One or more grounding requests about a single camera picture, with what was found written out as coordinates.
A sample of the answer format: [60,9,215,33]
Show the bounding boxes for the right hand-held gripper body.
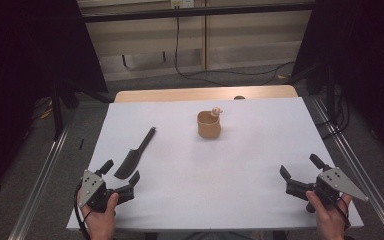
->
[285,166,370,214]

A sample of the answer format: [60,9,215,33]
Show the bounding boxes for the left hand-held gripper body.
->
[78,168,137,213]

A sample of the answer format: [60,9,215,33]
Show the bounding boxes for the brown ceramic cup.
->
[196,106,224,140]

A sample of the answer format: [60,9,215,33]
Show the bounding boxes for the person's left hand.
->
[80,192,120,240]

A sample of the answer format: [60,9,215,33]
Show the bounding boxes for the person's right hand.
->
[305,190,353,240]

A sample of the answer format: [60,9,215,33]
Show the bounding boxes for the black metal stand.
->
[50,81,65,140]

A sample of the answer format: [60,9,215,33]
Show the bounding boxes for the wooden table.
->
[114,84,299,104]

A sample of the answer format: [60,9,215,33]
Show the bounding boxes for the black curtain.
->
[0,0,109,201]
[291,0,384,166]

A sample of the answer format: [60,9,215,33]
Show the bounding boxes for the black horizontal bar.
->
[80,2,315,24]

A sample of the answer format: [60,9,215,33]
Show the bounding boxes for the left hand-held gripper cable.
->
[73,184,92,240]

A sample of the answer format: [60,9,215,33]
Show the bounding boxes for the hand-held gripper cable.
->
[324,191,352,231]
[73,184,92,240]

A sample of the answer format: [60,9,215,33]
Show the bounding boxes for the aluminium rail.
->
[7,121,72,240]
[312,96,384,240]

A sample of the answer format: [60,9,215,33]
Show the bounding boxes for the right hand-held gripper cable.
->
[324,191,352,231]

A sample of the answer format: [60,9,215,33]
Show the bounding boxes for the short black looped cable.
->
[121,50,168,72]

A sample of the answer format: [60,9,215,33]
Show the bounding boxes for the long black floor cable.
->
[174,16,297,87]

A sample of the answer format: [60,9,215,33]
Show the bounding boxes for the white wall socket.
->
[170,0,195,10]

